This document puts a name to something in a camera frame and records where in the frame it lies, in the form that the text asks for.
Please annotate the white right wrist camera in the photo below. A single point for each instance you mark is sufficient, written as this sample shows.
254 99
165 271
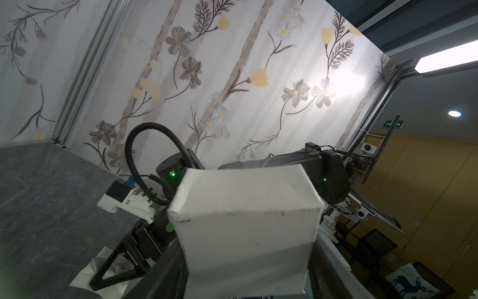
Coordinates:
120 196

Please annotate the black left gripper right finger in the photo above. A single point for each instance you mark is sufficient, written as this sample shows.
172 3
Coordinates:
329 277

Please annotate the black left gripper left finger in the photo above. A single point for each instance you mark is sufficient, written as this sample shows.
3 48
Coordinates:
167 279

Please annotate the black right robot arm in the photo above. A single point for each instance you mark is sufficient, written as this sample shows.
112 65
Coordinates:
324 167

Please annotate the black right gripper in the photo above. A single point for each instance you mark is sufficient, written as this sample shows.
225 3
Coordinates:
130 260

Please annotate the white jewelry box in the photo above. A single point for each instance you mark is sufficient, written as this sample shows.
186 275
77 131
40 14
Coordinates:
246 232

